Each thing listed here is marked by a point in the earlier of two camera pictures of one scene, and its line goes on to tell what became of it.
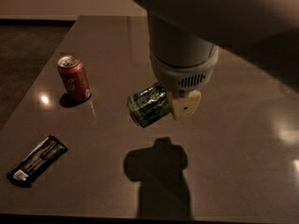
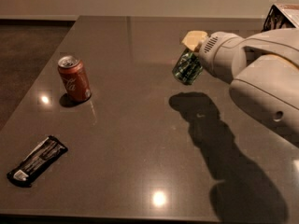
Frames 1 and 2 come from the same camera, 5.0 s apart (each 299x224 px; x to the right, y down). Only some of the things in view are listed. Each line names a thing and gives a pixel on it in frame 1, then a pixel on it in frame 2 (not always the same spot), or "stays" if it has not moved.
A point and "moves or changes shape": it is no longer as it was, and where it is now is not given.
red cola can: x=75 y=79 stays
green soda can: x=149 y=105 moves or changes shape
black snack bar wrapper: x=44 y=154 stays
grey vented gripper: x=183 y=75 → x=209 y=51
